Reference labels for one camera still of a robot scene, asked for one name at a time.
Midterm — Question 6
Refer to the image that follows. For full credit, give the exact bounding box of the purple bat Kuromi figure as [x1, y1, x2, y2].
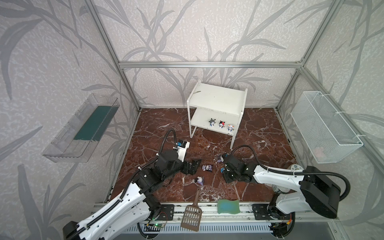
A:
[202, 165, 213, 173]

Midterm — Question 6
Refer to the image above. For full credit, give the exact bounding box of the white hooded Doraemon figure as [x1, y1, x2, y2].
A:
[228, 124, 235, 132]

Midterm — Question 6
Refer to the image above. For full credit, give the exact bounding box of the small grey bunny figure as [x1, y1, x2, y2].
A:
[209, 118, 216, 127]

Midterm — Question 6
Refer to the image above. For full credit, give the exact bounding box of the purple dress Kuromi figure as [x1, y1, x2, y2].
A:
[216, 155, 225, 163]

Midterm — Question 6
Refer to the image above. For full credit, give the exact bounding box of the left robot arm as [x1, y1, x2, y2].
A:
[63, 129, 201, 240]

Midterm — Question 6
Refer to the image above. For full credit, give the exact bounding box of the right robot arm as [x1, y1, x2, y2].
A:
[221, 149, 351, 219]

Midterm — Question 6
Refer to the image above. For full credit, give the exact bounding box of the white two-tier metal shelf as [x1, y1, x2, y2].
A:
[187, 81, 248, 150]

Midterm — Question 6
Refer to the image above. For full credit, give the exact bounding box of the purple striped Kuromi figure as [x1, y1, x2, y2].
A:
[194, 177, 204, 186]

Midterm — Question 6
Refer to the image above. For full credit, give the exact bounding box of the green wavy sponge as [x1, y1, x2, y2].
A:
[217, 200, 241, 215]

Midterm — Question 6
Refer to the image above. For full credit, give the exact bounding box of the brown plastic litter scoop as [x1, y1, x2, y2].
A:
[181, 188, 203, 232]

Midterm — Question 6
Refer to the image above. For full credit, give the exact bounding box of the round tape roll cartoon label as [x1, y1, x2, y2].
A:
[288, 164, 304, 171]

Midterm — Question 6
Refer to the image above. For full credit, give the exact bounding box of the small circuit board with LED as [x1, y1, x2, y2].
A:
[145, 223, 166, 231]

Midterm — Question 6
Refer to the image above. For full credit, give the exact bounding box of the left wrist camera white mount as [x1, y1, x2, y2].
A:
[176, 140, 190, 162]

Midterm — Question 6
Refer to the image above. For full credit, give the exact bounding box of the white wire mesh basket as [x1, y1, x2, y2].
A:
[291, 91, 364, 164]

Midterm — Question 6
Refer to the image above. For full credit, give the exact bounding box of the clear plastic wall tray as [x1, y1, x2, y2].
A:
[42, 94, 120, 163]

